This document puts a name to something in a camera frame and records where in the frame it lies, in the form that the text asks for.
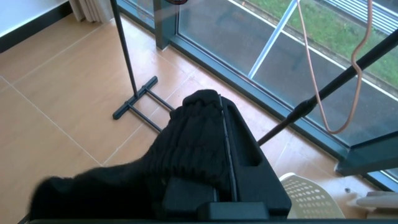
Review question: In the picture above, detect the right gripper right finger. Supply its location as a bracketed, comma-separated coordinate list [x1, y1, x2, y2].
[218, 96, 293, 219]

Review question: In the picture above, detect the black garment with white cords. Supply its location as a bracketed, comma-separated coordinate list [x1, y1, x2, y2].
[29, 88, 233, 220]

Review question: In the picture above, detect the pink clothes hanger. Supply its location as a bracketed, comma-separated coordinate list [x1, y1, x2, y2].
[296, 0, 374, 135]

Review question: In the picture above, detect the white laundry basket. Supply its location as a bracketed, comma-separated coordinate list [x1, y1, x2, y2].
[278, 172, 346, 220]

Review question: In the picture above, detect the window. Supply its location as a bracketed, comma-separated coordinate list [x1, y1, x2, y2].
[116, 0, 398, 192]

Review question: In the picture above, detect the black clothes rack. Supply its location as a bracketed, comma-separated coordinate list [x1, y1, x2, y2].
[109, 0, 398, 147]

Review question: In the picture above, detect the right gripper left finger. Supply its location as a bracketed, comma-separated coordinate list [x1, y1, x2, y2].
[161, 177, 218, 219]

